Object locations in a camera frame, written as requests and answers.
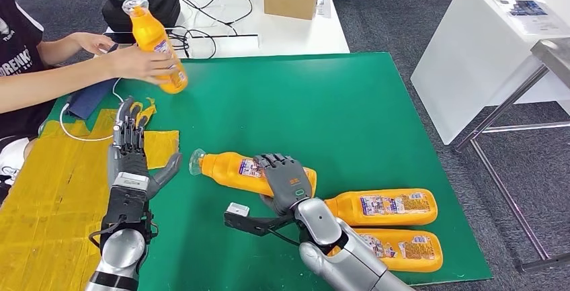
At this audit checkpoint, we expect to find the orange detergent bottle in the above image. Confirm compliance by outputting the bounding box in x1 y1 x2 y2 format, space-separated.
324 188 439 228
327 228 444 274
189 149 318 199
121 0 189 95

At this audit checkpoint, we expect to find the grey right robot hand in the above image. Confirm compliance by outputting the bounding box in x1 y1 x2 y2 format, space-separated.
253 153 315 217

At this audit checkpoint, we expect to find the person's left hand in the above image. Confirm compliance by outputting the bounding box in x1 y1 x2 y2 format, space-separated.
73 32 118 56

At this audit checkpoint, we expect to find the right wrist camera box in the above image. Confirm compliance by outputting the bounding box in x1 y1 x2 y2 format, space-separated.
225 202 251 218

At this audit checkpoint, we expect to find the person's right hand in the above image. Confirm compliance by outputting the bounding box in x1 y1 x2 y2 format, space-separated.
104 44 177 87

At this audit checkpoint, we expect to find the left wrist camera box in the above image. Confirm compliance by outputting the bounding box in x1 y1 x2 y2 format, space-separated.
111 172 151 192

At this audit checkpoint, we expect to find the steel frame table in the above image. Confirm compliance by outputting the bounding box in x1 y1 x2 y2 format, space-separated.
454 37 570 275

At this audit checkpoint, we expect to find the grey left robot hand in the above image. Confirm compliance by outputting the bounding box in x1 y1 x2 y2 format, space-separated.
108 96 184 201

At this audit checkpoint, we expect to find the white side table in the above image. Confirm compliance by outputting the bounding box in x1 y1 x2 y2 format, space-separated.
409 0 570 147

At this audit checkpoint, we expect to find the tablet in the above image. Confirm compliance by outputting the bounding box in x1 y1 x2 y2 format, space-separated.
67 77 121 121

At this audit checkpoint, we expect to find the printed paper sheet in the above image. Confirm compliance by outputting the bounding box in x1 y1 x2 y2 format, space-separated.
491 0 570 36

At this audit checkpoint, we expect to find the green table mat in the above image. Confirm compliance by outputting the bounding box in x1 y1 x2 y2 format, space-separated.
42 52 493 291

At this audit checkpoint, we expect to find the black device with screen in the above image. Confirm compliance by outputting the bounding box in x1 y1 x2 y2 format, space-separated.
101 0 181 34

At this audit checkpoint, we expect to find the long black cable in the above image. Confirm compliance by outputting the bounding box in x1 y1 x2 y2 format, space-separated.
181 0 254 26

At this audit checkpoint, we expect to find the white charging cable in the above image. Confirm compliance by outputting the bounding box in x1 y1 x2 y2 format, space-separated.
58 77 126 143

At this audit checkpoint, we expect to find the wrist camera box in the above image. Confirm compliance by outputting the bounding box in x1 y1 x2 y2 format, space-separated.
225 202 251 218
111 172 151 192

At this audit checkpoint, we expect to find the person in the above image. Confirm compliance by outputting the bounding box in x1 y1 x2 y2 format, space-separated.
0 0 57 205

